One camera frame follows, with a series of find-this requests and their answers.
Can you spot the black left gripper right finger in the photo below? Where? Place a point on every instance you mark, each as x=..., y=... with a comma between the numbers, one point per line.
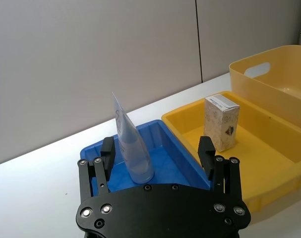
x=223, y=171

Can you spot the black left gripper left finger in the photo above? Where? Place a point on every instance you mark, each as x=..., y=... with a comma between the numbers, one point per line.
x=106, y=158

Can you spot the pale blue squeeze tube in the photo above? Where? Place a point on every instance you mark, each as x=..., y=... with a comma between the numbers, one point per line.
x=131, y=146

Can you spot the shallow yellow plastic tray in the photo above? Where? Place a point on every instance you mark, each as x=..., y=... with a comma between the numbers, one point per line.
x=261, y=158

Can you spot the cream patterned carton box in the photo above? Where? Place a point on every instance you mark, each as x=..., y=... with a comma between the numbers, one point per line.
x=223, y=124

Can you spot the blue plastic tray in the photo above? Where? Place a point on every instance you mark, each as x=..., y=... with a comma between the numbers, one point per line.
x=165, y=148

